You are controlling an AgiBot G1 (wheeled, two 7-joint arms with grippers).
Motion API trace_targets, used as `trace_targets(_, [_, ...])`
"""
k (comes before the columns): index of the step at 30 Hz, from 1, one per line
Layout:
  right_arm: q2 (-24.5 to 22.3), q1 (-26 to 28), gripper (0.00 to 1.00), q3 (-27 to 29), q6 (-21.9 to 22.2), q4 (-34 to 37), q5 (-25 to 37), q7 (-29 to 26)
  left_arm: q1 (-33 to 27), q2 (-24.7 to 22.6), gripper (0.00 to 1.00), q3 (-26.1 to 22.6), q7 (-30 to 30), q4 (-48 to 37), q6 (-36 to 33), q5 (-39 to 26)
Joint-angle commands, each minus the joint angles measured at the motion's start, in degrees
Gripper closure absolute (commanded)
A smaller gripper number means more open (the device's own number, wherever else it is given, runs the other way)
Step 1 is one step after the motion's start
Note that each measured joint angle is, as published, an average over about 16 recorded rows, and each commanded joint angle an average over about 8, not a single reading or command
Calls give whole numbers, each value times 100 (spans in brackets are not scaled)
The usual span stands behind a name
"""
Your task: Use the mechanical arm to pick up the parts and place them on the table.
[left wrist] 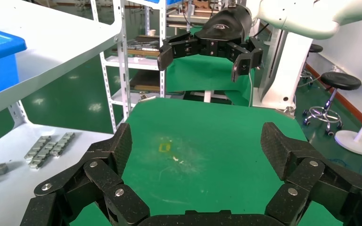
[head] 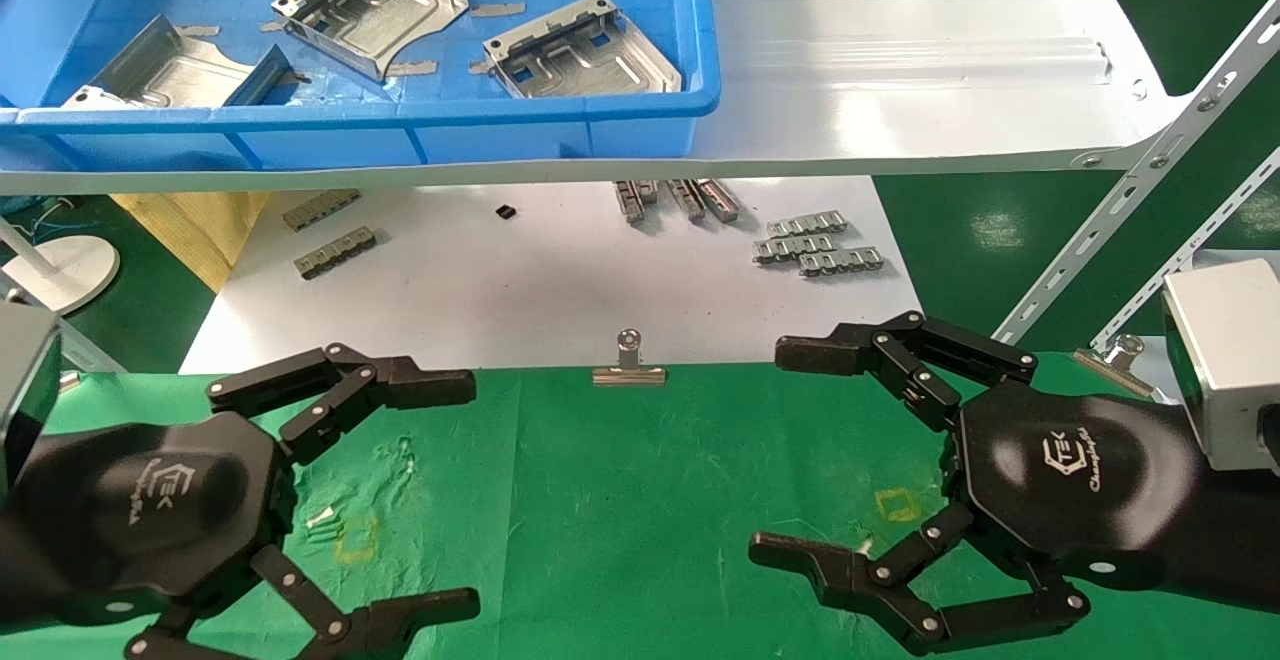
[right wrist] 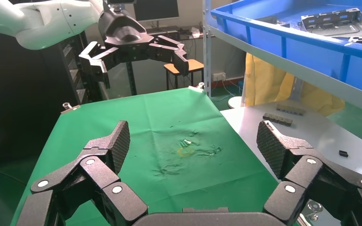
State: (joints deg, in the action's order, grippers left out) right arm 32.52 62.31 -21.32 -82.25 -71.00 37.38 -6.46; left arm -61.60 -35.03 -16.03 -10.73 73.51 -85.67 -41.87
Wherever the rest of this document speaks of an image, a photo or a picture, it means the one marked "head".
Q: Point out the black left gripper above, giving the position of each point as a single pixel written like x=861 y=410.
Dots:
x=150 y=510

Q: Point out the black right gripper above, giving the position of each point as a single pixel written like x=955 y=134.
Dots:
x=1070 y=480

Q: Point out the machined metal bracket part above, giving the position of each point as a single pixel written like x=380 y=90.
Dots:
x=620 y=65
x=190 y=70
x=400 y=15

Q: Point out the silver metal link strip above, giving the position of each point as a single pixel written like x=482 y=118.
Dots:
x=806 y=224
x=790 y=247
x=840 y=261

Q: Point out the grey metal link strip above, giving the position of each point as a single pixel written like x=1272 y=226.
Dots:
x=320 y=209
x=335 y=252

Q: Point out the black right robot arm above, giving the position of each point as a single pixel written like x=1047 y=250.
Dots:
x=1240 y=530

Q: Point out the small white screw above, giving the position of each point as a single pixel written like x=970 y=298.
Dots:
x=320 y=517

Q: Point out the green cloth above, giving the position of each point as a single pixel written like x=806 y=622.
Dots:
x=620 y=520

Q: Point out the white slotted angle bar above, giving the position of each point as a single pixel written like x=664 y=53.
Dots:
x=90 y=352
x=1180 y=260
x=1130 y=190

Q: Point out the yellow woven bag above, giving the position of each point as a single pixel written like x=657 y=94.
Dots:
x=200 y=230

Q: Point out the white metal shelf board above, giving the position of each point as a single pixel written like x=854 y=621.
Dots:
x=900 y=90

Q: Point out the white round stand base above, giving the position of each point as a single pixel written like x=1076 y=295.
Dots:
x=70 y=270

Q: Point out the blue plastic tray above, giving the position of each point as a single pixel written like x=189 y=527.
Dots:
x=550 y=135

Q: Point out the short metal rail piece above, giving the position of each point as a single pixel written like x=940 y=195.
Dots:
x=648 y=190
x=687 y=199
x=629 y=202
x=718 y=199

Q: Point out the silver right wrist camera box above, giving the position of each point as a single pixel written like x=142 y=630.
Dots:
x=1225 y=360

